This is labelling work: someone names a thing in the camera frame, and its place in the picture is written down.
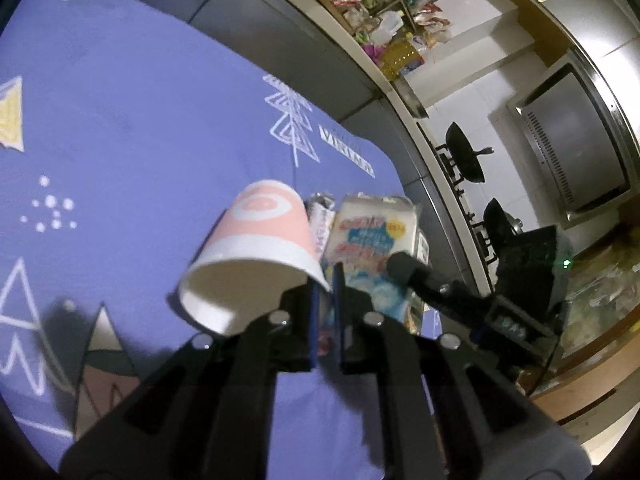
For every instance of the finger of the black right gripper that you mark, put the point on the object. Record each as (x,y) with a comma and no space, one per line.
(452,299)

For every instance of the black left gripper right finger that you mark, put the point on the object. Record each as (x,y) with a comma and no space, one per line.
(446,412)

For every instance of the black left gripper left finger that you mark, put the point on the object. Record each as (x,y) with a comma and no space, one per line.
(207,412)

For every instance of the white blue snack packet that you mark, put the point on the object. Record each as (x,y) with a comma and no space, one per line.
(365,233)

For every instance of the black wok near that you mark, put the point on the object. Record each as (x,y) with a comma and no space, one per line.
(500,226)

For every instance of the black wok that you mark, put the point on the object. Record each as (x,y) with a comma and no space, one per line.
(463,161)
(500,226)

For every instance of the black wok far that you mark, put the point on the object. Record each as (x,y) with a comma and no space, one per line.
(463,161)

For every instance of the pink white paper cup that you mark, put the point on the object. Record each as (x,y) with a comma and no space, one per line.
(260,248)

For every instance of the silver foil wrapper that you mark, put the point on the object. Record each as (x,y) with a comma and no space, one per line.
(321,213)

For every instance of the steel range hood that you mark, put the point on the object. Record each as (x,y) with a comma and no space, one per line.
(578,140)

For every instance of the purple patterned table mat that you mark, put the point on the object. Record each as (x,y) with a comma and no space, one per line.
(138,132)

